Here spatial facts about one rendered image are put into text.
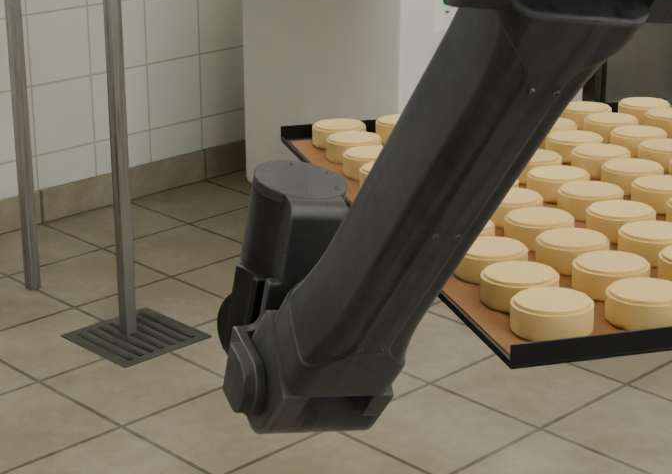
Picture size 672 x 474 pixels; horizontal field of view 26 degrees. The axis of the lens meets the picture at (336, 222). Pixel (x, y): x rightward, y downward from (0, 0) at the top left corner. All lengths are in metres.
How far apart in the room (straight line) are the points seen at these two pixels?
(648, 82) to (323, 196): 4.61
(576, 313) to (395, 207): 0.21
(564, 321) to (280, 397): 0.18
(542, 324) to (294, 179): 0.17
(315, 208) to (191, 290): 2.85
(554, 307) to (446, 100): 0.26
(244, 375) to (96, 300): 2.84
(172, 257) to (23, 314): 0.51
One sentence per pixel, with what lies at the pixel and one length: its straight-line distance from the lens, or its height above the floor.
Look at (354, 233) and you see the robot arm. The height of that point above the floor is 1.11.
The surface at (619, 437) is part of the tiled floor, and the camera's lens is 3.00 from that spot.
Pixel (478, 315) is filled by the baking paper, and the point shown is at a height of 1.00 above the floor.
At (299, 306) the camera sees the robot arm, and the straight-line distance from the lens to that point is 0.79.
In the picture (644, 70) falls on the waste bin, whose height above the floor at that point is 0.16.
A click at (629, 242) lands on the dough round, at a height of 1.01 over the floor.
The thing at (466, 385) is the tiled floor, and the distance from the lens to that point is 3.17.
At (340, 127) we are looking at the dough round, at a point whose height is 1.00.
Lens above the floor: 1.35
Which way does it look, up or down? 19 degrees down
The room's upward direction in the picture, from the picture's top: straight up
